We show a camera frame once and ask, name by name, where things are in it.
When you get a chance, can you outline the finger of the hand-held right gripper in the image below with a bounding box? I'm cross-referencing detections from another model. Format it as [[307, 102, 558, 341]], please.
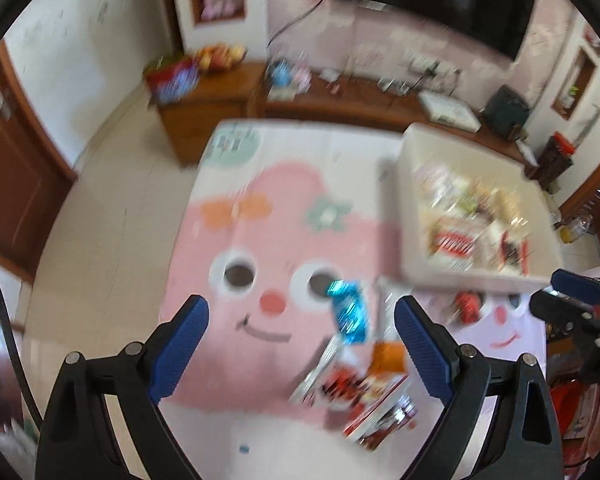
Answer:
[[551, 268, 600, 306], [529, 287, 600, 342]]

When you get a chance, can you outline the blue snack packet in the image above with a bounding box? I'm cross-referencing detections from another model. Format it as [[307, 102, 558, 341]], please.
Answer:
[[327, 280, 371, 346]]

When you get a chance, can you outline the wooden wall niche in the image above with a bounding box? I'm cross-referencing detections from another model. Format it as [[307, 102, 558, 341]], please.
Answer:
[[552, 45, 598, 121]]

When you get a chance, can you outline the wooden television cabinet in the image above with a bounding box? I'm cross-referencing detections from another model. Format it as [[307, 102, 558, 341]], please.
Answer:
[[157, 62, 541, 166]]

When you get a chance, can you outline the red white picture snack packet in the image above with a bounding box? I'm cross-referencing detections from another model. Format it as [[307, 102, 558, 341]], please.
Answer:
[[315, 362, 381, 411]]

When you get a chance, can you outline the orange snack packet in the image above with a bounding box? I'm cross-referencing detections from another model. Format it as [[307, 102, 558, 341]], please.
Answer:
[[370, 341, 406, 376]]

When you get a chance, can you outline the white wall socket strip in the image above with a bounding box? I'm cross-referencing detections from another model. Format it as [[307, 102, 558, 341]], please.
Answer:
[[405, 52, 461, 78]]

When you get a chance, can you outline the green snack packet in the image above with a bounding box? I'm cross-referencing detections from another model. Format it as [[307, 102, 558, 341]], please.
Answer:
[[455, 197, 483, 218]]

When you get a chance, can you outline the black flat television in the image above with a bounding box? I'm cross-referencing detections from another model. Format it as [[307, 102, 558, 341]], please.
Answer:
[[337, 0, 538, 63]]

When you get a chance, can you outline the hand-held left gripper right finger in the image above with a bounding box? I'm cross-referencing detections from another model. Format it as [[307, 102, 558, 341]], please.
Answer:
[[394, 295, 565, 480]]

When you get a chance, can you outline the black television cable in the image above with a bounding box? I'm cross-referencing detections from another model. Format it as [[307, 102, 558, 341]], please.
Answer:
[[267, 0, 342, 61]]

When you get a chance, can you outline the small red snack packet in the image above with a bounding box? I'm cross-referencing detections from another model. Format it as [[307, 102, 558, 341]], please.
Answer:
[[452, 291, 483, 326]]

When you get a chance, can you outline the dark brown red snack packet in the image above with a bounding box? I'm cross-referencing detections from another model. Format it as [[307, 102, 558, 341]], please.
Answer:
[[342, 375, 421, 452]]

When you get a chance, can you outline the large clear snack packet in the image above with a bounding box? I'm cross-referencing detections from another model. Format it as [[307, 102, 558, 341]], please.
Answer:
[[287, 332, 346, 406]]

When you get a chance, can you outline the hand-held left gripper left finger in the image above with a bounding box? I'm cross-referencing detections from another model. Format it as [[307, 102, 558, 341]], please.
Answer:
[[34, 294, 210, 480]]

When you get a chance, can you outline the white plastic storage box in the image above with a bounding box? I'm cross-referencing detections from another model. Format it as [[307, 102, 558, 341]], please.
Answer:
[[380, 122, 563, 293]]

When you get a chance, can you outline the pink cartoon tablecloth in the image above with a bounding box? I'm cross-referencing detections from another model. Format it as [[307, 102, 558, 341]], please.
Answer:
[[157, 120, 551, 480]]

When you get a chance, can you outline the dark basket with red lid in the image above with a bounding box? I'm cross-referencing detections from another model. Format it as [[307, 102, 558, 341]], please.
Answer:
[[537, 132, 578, 191]]

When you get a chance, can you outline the wooden door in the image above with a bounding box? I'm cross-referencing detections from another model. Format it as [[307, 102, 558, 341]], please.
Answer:
[[0, 42, 78, 283]]

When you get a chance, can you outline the yellow plastic container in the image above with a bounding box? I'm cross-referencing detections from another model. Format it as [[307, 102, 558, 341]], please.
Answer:
[[559, 215, 593, 245]]

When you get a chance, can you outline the fruit bowl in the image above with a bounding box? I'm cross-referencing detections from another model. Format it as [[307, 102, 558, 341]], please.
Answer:
[[192, 42, 248, 73]]

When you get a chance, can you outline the dark dried fruit packet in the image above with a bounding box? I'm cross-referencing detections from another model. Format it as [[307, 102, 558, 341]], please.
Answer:
[[495, 230, 531, 273]]

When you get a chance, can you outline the red and white snack packet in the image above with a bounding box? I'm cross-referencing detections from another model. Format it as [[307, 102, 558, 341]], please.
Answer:
[[427, 220, 483, 261]]

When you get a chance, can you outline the white set-top box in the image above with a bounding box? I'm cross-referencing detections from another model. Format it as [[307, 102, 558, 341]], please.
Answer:
[[419, 91, 482, 133]]

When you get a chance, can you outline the small blue toy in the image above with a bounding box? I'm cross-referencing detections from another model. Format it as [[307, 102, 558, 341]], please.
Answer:
[[269, 60, 293, 88]]

